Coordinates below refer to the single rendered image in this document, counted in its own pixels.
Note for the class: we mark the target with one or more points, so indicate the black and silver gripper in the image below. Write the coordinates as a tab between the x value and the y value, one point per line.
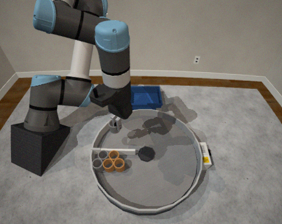
116	93

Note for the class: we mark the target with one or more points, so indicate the grey metal bushing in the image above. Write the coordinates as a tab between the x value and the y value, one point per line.
95	162
112	129
103	152

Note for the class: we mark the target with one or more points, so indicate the grey round turntable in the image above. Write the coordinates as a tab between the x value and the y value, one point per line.
163	162

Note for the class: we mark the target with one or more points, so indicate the bronze bushing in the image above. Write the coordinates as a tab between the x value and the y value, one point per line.
117	161
107	161
112	153

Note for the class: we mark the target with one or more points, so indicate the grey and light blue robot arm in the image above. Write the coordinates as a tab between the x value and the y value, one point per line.
84	21

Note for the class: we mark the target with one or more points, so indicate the blue square crate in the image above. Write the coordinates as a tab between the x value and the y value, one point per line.
146	97

